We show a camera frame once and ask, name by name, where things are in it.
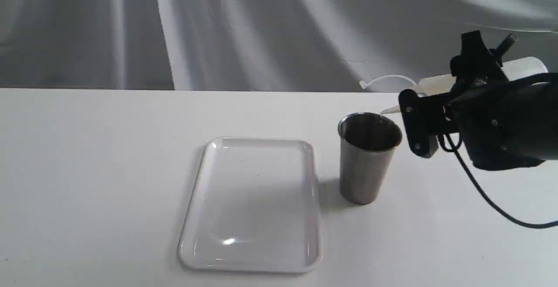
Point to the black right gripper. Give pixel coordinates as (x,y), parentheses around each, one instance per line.
(506,125)

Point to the translucent squeeze bottle amber liquid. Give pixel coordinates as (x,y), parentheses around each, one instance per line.
(435,85)

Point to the stainless steel cup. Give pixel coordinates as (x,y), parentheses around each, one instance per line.
(367,144)

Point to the white plastic tray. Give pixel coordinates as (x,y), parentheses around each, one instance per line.
(254,208)

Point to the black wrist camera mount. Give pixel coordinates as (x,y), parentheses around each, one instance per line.
(424,120)

